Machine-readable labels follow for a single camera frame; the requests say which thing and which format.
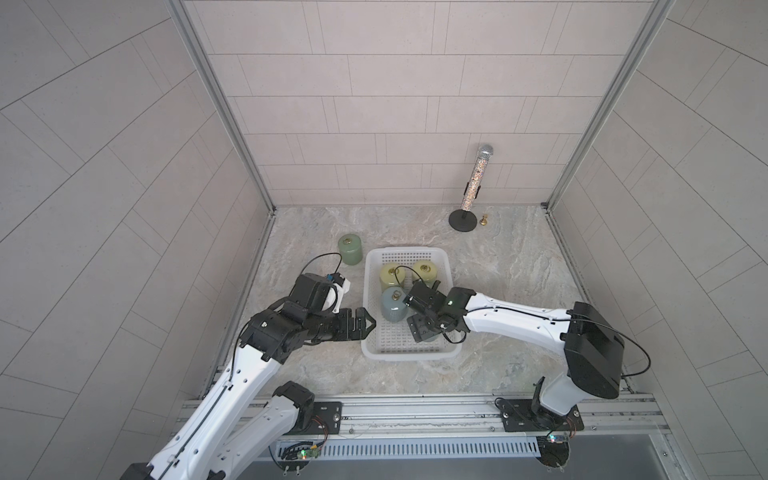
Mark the white plastic perforated basket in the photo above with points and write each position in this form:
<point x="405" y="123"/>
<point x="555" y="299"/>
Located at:
<point x="393" y="341"/>

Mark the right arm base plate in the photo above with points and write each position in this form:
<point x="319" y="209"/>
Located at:
<point x="526" y="415"/>

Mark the green canister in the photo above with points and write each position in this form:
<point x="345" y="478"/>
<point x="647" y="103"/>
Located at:
<point x="350" y="249"/>

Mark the yellow-green canister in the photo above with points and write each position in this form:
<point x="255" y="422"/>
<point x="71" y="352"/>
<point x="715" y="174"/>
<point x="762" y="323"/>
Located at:
<point x="425" y="271"/>
<point x="392" y="275"/>

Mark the blue-grey canister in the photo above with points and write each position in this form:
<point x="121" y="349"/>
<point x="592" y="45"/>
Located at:
<point x="393" y="307"/>

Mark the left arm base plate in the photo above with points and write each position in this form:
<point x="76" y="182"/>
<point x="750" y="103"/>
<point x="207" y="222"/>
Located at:
<point x="321" y="418"/>

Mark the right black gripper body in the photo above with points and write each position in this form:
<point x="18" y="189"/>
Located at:
<point x="424" y="324"/>

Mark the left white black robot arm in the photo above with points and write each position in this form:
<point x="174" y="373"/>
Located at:
<point x="211" y="444"/>

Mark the right circuit board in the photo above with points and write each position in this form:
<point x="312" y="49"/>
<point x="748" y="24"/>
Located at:
<point x="554" y="452"/>

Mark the circuit board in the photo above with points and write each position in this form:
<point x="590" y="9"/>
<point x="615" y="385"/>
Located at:
<point x="554" y="452"/>
<point x="296" y="457"/>

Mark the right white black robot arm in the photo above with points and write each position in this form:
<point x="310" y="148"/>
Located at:
<point x="591" y="349"/>

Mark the aluminium rail frame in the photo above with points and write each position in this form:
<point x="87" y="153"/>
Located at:
<point x="453" y="418"/>

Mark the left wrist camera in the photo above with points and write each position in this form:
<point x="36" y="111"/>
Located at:
<point x="340" y="286"/>

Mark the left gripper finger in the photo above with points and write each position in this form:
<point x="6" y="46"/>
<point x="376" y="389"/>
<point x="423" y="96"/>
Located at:
<point x="363" y="318"/>
<point x="362" y="334"/>

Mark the left circuit board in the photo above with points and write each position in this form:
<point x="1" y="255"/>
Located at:
<point x="296" y="457"/>

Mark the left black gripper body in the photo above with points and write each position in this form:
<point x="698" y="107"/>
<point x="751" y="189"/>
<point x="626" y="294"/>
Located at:
<point x="327" y="325"/>

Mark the sprinkle tube on black stand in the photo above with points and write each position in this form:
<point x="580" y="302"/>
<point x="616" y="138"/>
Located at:
<point x="463" y="219"/>

